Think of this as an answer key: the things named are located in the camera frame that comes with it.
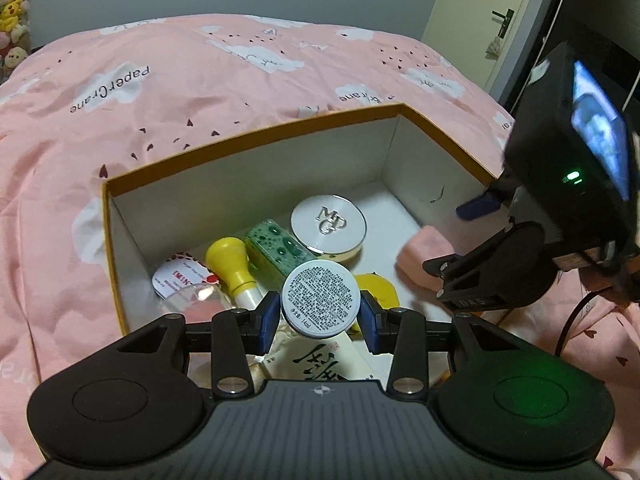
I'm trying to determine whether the black furniture panel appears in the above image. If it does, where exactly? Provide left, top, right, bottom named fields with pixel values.
left=500, top=0, right=640, bottom=116

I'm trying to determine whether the green gel bottle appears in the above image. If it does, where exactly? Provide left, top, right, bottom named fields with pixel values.
left=245, top=218, right=318, bottom=278

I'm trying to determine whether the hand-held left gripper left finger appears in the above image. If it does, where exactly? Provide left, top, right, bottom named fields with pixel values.
left=117, top=292, right=282, bottom=397

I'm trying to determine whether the yellow bulb-shaped bottle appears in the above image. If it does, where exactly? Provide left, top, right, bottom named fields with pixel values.
left=206, top=236, right=263, bottom=311

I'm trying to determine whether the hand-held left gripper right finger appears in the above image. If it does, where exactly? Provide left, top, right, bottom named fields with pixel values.
left=359, top=292, right=526, bottom=395

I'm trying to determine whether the white mint tin red print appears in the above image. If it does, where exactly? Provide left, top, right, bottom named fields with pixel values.
left=151, top=251, right=221, bottom=301

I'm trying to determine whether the small white labelled jar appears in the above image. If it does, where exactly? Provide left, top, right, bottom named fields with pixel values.
left=281, top=260, right=362, bottom=337

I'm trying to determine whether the cream packet with black calligraphy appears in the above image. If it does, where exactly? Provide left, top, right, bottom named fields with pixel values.
left=250, top=332, right=396, bottom=383

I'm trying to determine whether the white cardboard box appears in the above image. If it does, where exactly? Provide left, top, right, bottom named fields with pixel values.
left=101, top=102, right=501, bottom=358

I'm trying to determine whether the black cable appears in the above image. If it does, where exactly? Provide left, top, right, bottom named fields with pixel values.
left=554, top=292, right=603, bottom=361

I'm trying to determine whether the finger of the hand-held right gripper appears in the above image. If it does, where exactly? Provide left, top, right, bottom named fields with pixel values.
left=456, top=191, right=505, bottom=222
left=422, top=230, right=521, bottom=311

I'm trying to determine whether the clear case with pink sponge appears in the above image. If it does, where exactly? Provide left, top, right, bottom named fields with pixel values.
left=162, top=285, right=241, bottom=326

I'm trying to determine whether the yellow round case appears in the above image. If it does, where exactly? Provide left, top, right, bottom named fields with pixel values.
left=350, top=272, right=401, bottom=336

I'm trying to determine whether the pink printed blanket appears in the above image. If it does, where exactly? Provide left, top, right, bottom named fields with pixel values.
left=0, top=12, right=640, bottom=480

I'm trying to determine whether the pile of plush toys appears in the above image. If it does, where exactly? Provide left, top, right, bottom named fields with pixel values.
left=0, top=0, right=32, bottom=83

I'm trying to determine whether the pale door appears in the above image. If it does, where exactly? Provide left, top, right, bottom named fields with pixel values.
left=420, top=0, right=543, bottom=106

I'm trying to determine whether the white cable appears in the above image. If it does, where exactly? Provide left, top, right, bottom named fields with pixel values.
left=530, top=0, right=576, bottom=81

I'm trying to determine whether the round silver compact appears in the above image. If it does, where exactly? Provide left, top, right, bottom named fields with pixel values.
left=290, top=194, right=368, bottom=263

